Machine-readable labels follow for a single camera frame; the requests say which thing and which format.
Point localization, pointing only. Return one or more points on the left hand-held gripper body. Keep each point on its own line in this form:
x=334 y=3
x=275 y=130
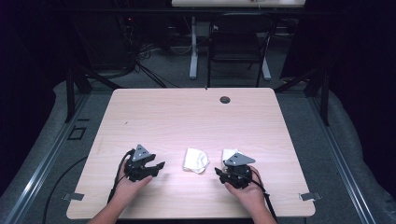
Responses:
x=138 y=157

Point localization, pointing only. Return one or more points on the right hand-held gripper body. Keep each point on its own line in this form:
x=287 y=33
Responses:
x=239 y=169

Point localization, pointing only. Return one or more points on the white cloth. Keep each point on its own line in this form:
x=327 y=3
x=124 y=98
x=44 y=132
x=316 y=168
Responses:
x=195 y=160
x=228 y=154

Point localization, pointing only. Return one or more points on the person's right hand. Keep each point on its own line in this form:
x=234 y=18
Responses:
x=249 y=194

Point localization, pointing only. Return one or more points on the person's left hand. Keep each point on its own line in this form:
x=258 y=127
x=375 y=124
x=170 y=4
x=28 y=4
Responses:
x=130 y=189

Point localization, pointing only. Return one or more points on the round table grommet hole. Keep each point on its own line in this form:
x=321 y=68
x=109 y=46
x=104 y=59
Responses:
x=225 y=100

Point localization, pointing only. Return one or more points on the black metal stand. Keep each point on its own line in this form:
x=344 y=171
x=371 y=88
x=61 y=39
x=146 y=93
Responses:
x=71 y=93
x=324 y=93

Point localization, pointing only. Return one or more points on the black folding chair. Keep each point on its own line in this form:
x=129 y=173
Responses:
x=238 y=46

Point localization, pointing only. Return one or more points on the white background desk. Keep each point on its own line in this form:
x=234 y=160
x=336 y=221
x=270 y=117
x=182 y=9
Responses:
x=238 y=2

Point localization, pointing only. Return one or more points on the grey table bracket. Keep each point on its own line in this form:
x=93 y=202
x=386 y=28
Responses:
x=74 y=196
x=309 y=196

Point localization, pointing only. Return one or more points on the grey metal floor rail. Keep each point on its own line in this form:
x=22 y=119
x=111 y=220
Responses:
x=43 y=165
x=342 y=161

